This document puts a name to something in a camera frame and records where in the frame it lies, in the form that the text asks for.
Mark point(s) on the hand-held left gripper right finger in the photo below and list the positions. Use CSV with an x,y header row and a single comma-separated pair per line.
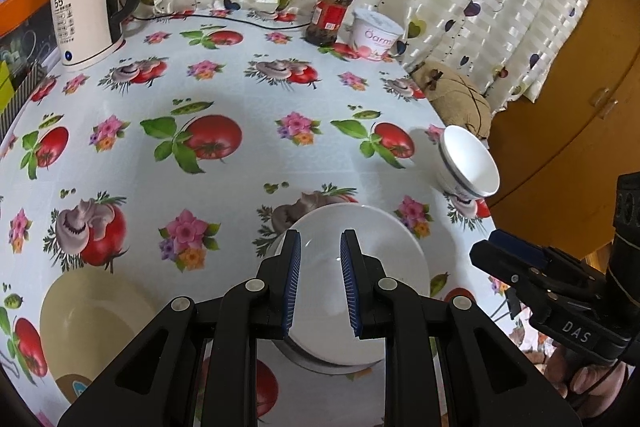
x,y
348,282

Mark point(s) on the small beige plate brown print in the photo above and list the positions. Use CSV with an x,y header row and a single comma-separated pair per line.
x,y
95,307

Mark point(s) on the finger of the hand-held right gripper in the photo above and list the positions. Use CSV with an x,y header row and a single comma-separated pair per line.
x,y
505,269
520,247

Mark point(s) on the chili sauce jar red lid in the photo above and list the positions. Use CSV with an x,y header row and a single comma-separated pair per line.
x,y
330,17

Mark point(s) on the white yogurt cup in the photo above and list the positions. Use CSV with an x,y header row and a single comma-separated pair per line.
x,y
375,34

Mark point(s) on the clear plastic storage box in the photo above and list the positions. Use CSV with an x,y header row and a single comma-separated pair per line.
x,y
25,44

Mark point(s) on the wooden cabinet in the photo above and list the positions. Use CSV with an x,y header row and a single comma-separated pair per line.
x,y
575,107

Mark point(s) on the black white striped box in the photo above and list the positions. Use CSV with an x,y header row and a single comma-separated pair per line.
x,y
30,102

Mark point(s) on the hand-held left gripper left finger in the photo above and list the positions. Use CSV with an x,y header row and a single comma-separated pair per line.
x,y
292,282

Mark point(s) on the white kettle base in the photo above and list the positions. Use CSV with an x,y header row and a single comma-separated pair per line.
x,y
87,62

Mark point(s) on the brown stuffed cushion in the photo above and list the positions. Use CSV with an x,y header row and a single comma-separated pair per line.
x,y
450,92

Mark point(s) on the lime green box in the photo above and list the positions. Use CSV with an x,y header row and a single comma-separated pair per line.
x,y
5,82

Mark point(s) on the printed vegetable tablecloth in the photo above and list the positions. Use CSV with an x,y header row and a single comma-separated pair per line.
x,y
250,107

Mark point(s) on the person's right hand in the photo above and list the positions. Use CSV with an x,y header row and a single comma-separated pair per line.
x,y
585,379

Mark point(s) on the white bowl with blue stripes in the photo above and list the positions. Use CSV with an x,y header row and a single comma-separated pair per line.
x,y
470,152

